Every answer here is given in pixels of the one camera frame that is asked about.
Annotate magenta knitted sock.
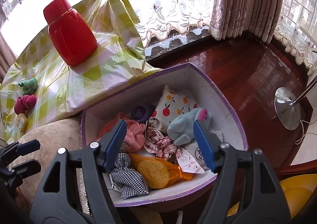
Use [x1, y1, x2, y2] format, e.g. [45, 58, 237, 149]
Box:
[14, 95, 36, 115]

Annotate red thermos jug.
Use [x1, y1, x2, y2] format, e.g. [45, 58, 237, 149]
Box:
[43, 0, 97, 66]

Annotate green checked plastic tablecloth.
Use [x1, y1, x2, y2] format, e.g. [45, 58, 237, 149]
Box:
[1, 0, 157, 142]

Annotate beige velvet armrest cushion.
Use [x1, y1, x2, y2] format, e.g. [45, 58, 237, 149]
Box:
[11, 117, 81, 207]

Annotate grey drawstring pouch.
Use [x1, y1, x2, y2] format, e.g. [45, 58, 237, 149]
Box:
[183, 139, 210, 170]

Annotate orange mesh bag with sponge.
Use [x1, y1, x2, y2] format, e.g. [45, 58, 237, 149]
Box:
[130, 153, 194, 189]

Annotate yellow white sponge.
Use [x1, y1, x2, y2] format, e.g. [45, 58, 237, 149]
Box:
[16, 113, 29, 133]

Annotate green knitted cloth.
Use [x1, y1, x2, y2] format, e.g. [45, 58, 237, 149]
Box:
[18, 77, 38, 95]

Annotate chrome floor lamp base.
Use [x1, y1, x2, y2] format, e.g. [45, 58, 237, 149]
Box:
[273, 81, 316, 131]

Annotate fruit print fabric pouch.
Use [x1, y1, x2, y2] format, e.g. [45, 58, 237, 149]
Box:
[149, 85, 199, 133]

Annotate salmon pink fleece pouch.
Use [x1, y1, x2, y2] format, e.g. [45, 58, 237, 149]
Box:
[96, 112, 146, 153]

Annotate black white gingham pouch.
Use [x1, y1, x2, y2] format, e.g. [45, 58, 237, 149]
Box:
[110, 153, 149, 199]

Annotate light blue plush elephant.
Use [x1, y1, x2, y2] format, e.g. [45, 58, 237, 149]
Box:
[167, 108, 211, 146]

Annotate red floral white cloth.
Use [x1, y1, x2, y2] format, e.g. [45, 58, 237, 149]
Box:
[143, 126, 205, 174]

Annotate white lamp cable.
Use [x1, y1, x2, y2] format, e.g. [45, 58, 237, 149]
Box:
[294, 119, 317, 146]

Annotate purple knitted ball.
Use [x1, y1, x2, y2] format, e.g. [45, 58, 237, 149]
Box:
[131, 103, 155, 124]

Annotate purple white storage box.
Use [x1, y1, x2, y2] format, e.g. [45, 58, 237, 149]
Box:
[81, 63, 248, 211]

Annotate pink curtain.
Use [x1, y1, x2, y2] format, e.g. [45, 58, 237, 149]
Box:
[209, 0, 283, 43]

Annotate yellow plastic bag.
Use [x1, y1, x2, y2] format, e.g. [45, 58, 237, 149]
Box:
[226, 173, 317, 219]

